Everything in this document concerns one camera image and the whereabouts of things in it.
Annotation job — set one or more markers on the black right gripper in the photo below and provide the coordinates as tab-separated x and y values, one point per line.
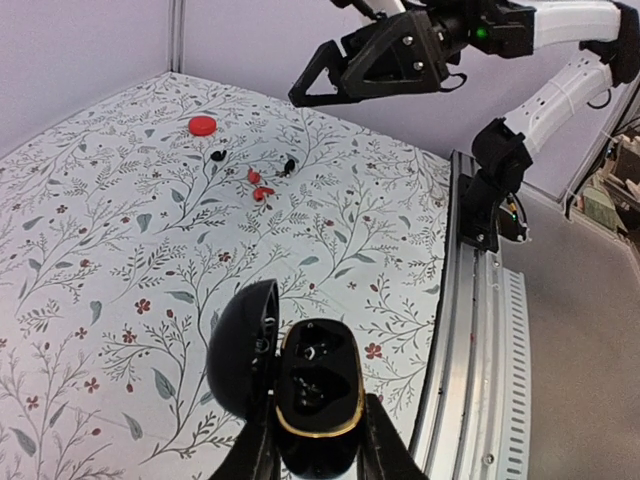
405	54

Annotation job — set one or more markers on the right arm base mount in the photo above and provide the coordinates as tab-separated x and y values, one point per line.
486	214

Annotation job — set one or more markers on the black earbud with red tip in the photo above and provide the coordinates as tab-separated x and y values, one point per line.
218	155

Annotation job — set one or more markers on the floral patterned table mat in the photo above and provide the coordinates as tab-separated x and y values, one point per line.
122	242

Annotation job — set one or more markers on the black earbud charging case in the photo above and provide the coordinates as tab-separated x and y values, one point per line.
308	381

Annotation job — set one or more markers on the red earbud lower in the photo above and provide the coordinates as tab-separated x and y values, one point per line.
262	193

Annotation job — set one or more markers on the red earbud upper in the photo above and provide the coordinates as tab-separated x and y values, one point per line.
254	176

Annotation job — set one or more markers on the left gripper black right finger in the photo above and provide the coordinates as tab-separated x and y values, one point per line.
383	455

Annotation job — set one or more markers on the red round charging case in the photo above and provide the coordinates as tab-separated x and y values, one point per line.
202	125

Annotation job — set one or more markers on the left aluminium frame post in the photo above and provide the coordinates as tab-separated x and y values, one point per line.
176	29

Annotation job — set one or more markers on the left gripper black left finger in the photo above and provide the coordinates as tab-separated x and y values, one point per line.
254	455

